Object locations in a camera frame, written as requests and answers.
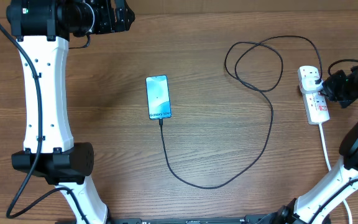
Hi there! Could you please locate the white power strip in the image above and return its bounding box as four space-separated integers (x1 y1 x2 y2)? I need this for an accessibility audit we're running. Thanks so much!
297 65 331 126

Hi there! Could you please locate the blue Galaxy S24+ smartphone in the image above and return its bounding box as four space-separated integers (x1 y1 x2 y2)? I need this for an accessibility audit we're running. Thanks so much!
145 75 172 120

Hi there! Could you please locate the black USB charging cable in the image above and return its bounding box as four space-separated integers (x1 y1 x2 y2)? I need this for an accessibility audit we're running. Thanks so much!
158 35 324 190

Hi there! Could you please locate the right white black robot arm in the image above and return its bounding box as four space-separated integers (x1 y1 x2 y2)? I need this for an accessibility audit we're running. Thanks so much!
259 60 358 223

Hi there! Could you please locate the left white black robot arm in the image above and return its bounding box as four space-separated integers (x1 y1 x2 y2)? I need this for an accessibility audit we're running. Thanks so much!
7 0 135 223

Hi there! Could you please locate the white charger plug adapter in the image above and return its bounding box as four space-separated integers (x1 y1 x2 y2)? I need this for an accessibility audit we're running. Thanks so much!
300 78 323 94

